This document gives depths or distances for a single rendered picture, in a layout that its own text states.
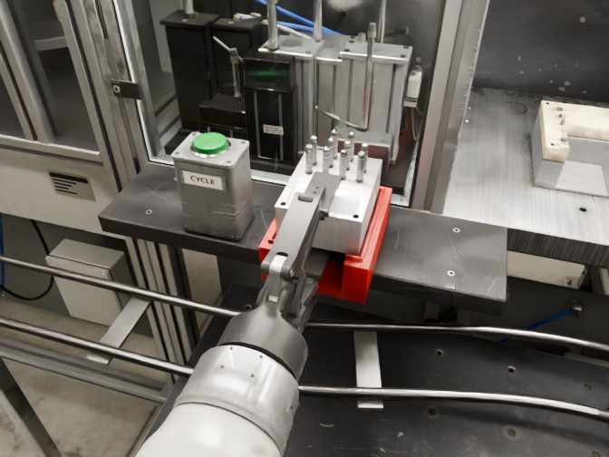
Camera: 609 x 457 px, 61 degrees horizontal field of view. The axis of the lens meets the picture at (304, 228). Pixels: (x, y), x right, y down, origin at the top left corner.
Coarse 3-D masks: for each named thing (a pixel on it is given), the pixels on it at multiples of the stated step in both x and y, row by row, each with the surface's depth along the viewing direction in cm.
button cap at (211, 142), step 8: (200, 136) 62; (208, 136) 62; (216, 136) 62; (224, 136) 63; (200, 144) 61; (208, 144) 61; (216, 144) 61; (224, 144) 61; (200, 152) 61; (208, 152) 61; (216, 152) 61
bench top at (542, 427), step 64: (384, 320) 87; (320, 384) 77; (384, 384) 77; (448, 384) 77; (512, 384) 77; (576, 384) 77; (320, 448) 70; (384, 448) 70; (448, 448) 70; (512, 448) 70; (576, 448) 70
